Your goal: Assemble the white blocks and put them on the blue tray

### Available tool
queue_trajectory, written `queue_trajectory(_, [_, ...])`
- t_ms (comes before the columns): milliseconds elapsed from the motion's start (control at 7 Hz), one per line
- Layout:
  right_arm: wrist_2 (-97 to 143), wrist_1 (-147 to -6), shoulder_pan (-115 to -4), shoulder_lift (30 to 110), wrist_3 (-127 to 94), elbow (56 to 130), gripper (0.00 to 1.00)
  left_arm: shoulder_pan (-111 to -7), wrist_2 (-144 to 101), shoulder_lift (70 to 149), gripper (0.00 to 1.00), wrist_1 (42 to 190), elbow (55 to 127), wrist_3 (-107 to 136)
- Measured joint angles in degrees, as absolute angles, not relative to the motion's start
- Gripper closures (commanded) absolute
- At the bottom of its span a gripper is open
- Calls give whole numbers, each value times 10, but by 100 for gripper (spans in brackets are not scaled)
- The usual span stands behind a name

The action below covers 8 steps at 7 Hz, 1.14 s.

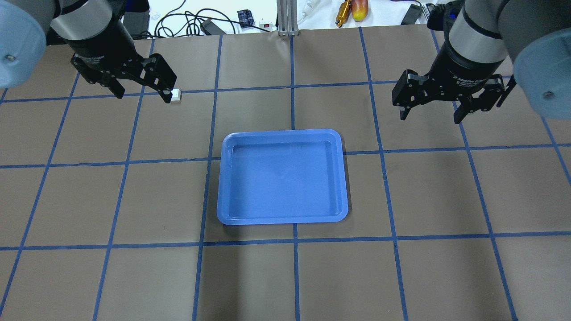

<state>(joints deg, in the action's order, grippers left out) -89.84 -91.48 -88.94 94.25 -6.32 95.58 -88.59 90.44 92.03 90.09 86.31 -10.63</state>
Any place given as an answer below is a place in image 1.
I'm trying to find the black cables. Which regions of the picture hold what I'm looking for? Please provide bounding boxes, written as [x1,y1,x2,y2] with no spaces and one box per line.
[154,0,279,38]

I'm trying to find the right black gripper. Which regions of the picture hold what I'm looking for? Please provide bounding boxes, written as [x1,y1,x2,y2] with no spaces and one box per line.
[392,42,505,124]

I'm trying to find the white block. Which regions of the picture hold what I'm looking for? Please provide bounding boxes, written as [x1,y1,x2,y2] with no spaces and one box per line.
[171,89,182,103]

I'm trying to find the blue plastic tray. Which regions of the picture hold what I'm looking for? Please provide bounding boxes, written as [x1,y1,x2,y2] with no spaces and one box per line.
[217,129,349,226]

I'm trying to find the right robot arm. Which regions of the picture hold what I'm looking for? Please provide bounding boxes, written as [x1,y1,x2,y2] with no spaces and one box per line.
[392,0,571,124]

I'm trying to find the aluminium profile post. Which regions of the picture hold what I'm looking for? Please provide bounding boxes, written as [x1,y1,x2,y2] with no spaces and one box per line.
[276,0,298,37]

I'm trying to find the small white red switch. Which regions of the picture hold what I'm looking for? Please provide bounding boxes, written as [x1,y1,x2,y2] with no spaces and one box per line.
[258,19,274,31]

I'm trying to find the black remote device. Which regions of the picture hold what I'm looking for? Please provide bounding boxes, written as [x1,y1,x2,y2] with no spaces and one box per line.
[401,4,422,25]

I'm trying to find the red yellow fruit toy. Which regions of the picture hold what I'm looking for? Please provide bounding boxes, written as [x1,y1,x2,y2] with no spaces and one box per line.
[351,0,369,22]

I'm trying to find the gold metal tool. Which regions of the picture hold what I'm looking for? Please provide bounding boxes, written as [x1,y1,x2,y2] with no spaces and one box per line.
[335,0,352,28]

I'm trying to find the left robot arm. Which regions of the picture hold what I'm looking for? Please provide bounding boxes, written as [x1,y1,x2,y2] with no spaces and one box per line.
[0,0,177,103]

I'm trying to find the dark blue small box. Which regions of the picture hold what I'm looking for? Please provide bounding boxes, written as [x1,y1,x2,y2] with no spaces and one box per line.
[237,9,254,29]

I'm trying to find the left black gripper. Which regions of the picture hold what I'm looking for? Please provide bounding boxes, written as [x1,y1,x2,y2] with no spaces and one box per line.
[64,19,177,104]

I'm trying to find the black power adapter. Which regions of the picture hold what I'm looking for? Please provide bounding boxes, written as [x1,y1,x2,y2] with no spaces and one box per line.
[200,20,226,35]

